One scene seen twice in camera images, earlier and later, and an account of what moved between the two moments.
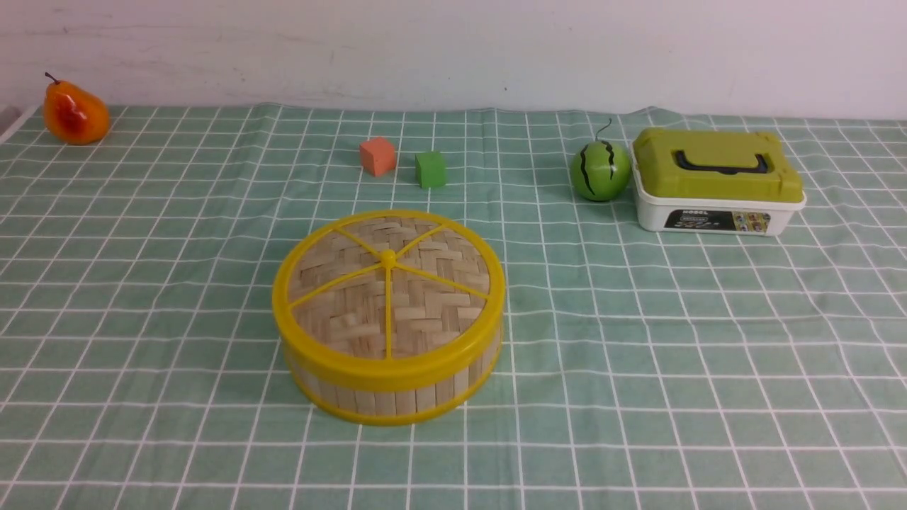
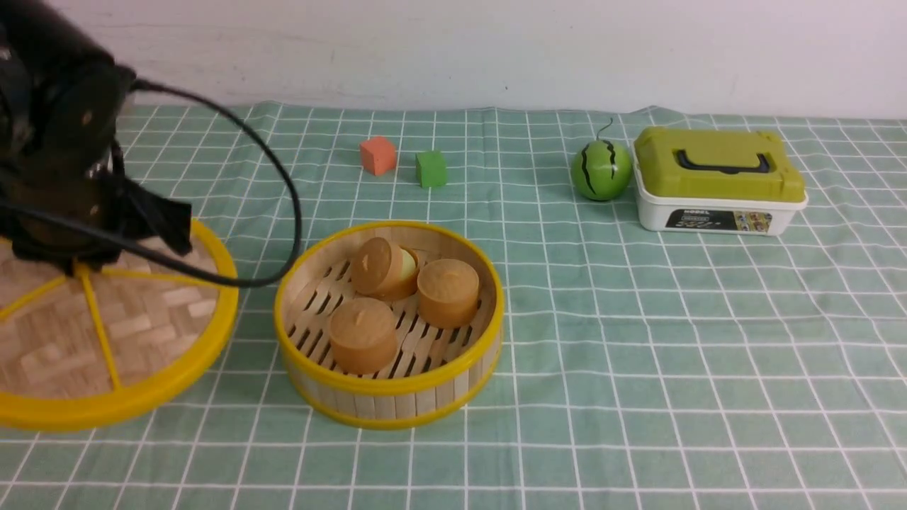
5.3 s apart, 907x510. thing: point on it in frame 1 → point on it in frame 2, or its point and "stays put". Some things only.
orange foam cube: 378,155 stays put
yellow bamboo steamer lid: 390,300 → 88,348
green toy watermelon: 601,170 stays put
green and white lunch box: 720,181 stays put
